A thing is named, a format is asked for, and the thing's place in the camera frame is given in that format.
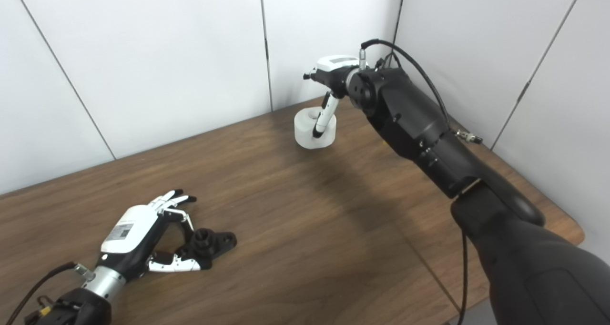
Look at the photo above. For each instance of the black plastic holder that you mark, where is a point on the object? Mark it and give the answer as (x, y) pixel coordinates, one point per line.
(212, 241)

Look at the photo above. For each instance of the black and white right hand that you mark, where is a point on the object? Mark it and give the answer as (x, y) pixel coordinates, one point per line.
(336, 75)

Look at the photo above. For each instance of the round white plastic piece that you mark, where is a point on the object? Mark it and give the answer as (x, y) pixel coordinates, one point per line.
(305, 132)

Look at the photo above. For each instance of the black and white left hand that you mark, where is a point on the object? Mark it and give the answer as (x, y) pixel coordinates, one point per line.
(133, 229)

